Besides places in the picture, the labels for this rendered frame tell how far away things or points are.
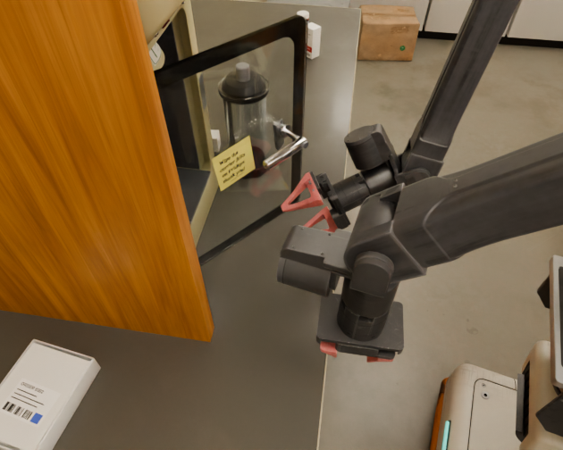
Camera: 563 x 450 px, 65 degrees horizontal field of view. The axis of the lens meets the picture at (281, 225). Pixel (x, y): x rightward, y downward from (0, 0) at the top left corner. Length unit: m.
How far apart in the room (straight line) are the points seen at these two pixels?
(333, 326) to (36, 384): 0.50
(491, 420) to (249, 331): 0.96
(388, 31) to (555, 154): 3.16
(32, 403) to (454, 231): 0.67
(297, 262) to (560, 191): 0.25
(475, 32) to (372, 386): 1.38
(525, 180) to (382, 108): 2.73
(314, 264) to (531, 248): 2.03
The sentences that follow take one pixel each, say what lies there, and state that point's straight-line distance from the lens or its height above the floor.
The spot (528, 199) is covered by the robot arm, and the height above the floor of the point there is 1.45.
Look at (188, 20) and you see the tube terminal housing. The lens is 0.83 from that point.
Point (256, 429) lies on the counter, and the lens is 0.76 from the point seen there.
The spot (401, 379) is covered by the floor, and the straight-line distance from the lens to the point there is 1.86.
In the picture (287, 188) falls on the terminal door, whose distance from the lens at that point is 0.88.
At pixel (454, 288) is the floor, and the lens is 2.13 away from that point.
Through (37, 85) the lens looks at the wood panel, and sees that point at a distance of 0.50.
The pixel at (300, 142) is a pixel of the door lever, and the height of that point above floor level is 1.21.
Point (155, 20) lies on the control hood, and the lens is 0.50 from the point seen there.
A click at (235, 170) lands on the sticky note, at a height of 1.18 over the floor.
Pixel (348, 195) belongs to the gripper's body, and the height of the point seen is 1.11.
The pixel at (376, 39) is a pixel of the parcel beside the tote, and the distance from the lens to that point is 3.49.
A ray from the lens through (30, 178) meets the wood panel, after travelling 0.61.
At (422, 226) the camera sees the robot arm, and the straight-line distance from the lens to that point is 0.37.
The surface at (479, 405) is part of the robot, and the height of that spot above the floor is 0.28.
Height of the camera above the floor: 1.67
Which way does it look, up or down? 49 degrees down
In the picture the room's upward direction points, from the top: straight up
